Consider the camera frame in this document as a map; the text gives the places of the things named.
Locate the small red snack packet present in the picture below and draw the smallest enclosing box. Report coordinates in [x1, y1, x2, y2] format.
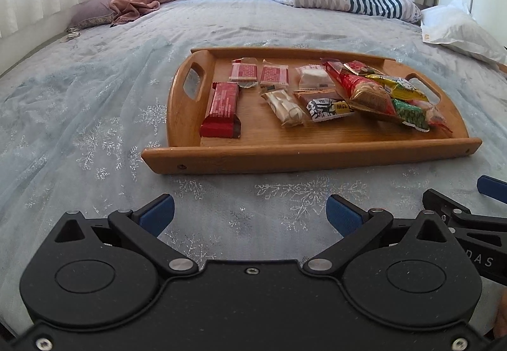
[343, 60, 383, 76]

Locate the clear white cake packet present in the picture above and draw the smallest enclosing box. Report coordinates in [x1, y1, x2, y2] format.
[295, 65, 337, 91]

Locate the red gold peanut packet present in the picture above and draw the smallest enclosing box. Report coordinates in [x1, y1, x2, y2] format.
[323, 60, 401, 124]

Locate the pink cloth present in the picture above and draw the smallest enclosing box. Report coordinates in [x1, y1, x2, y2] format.
[109, 0, 177, 24]

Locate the red chocolate bar packet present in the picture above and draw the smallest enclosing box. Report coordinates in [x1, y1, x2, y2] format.
[199, 81, 242, 138]

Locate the person's right hand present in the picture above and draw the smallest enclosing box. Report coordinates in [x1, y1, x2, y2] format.
[493, 289, 507, 340]

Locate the pink white small packet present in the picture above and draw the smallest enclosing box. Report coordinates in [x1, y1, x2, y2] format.
[229, 58, 259, 83]

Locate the bed with grey sheet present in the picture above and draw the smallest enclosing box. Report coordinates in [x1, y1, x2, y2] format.
[0, 0, 507, 257]

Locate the black white snack packet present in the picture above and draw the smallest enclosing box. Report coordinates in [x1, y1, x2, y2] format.
[305, 97, 355, 122]

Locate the white pillow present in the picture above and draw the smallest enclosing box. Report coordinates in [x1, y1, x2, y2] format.
[420, 0, 507, 65]

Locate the clear cracker packet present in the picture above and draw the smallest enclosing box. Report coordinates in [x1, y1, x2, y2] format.
[293, 88, 345, 103]

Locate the wooden tray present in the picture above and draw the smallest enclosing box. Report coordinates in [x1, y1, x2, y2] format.
[142, 47, 483, 176]

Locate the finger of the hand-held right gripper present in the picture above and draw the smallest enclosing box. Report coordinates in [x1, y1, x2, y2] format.
[477, 175, 507, 199]
[422, 188, 472, 227]

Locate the green pea snack packet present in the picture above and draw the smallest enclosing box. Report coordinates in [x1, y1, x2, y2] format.
[390, 98, 430, 132]

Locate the clear pink-ended cake packet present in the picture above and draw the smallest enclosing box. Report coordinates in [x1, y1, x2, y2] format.
[412, 99, 454, 133]

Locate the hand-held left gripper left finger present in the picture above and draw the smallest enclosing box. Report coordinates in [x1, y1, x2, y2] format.
[37, 193, 199, 279]

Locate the red pink small packet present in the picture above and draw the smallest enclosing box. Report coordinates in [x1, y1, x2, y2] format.
[259, 60, 291, 88]

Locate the purple pillow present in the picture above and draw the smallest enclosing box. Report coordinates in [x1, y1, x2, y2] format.
[69, 0, 119, 30]

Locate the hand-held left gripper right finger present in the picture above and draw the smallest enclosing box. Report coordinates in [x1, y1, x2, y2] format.
[303, 194, 472, 277]

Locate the clear white nougat packet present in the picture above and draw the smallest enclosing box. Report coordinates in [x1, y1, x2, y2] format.
[259, 88, 311, 127]

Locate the yellow snack packet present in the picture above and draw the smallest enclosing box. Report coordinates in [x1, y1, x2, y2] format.
[363, 74, 430, 103]

